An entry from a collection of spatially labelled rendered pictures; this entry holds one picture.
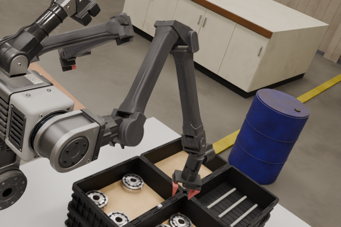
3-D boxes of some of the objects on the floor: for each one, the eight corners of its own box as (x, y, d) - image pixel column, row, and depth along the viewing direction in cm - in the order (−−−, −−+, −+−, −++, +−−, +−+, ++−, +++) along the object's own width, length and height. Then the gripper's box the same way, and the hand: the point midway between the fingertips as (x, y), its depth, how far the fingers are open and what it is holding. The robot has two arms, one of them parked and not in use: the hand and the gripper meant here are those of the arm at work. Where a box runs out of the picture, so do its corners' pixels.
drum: (286, 179, 384) (322, 113, 350) (254, 191, 351) (290, 120, 317) (249, 148, 415) (278, 84, 381) (216, 156, 383) (245, 88, 349)
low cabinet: (243, 101, 517) (272, 32, 474) (115, 23, 642) (129, -37, 599) (304, 78, 672) (330, 25, 629) (191, 19, 797) (206, -29, 754)
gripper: (179, 168, 142) (167, 200, 149) (207, 174, 144) (194, 205, 151) (178, 157, 148) (166, 188, 155) (205, 162, 150) (193, 193, 157)
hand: (181, 195), depth 153 cm, fingers open, 6 cm apart
